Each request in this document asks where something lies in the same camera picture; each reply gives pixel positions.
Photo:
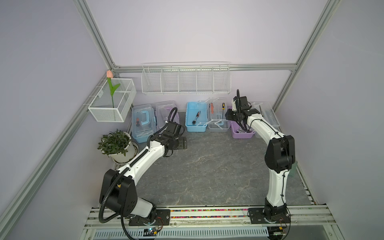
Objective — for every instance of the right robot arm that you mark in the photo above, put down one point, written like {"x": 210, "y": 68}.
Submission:
{"x": 279, "y": 156}

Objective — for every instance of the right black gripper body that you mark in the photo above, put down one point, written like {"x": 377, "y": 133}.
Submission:
{"x": 233, "y": 115}

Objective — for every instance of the blue toolbox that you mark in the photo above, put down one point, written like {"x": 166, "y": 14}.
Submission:
{"x": 210, "y": 118}
{"x": 143, "y": 122}

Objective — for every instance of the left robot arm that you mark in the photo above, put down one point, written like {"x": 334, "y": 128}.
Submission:
{"x": 119, "y": 196}

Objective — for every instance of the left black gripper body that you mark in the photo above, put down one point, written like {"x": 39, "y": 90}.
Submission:
{"x": 176, "y": 142}

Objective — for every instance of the potted green plant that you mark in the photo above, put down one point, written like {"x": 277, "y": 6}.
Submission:
{"x": 118, "y": 146}

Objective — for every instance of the white wire wall shelf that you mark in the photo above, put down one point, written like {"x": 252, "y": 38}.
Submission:
{"x": 186, "y": 78}

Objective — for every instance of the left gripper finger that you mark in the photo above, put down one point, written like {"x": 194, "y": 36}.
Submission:
{"x": 182, "y": 140}
{"x": 181, "y": 146}

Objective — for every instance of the white mesh wall basket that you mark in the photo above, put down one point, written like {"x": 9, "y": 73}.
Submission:
{"x": 101, "y": 105}

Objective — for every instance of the pink artificial tulip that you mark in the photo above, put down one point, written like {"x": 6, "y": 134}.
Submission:
{"x": 112, "y": 87}

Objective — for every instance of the yellow black screwdriver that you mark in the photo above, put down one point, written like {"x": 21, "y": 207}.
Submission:
{"x": 223, "y": 109}

